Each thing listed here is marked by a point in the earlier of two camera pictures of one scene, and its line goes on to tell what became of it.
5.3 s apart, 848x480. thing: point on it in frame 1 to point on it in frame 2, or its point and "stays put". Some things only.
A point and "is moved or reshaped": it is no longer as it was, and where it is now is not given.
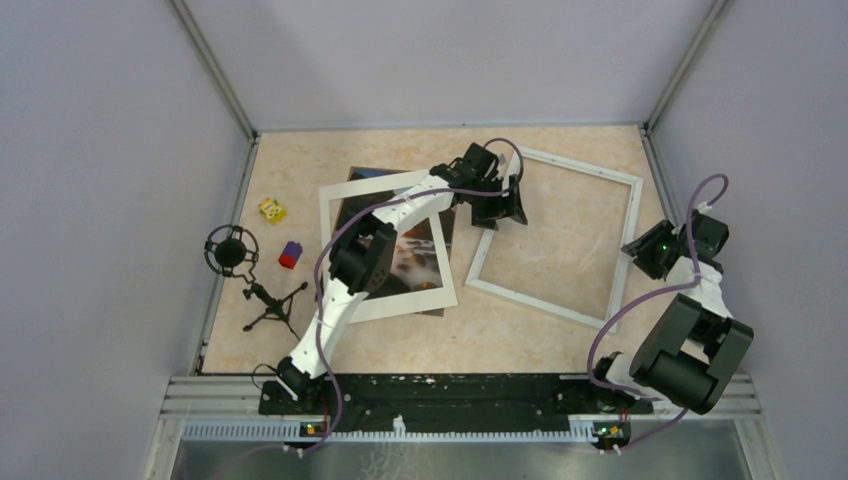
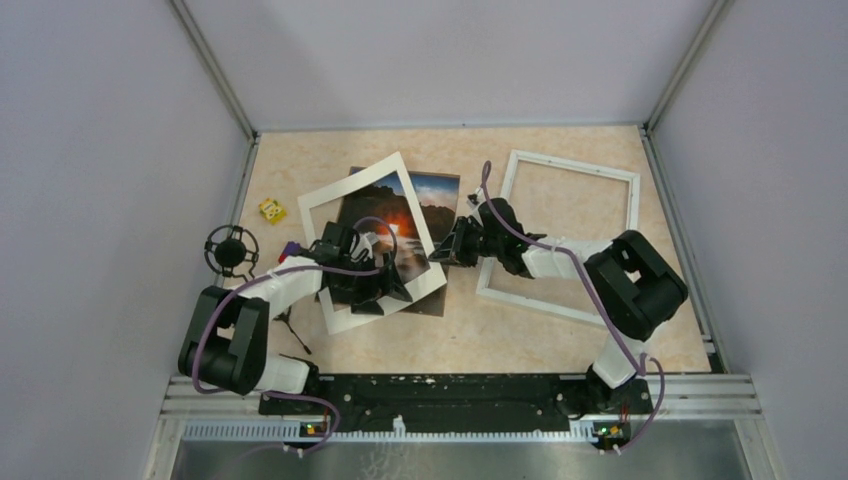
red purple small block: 290,254 stays put
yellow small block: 271,210 stays put
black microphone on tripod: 234,251 stays put
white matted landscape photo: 419,278 is moved or reshaped
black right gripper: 642,246 to 452,250
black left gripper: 500,206 to 378,285
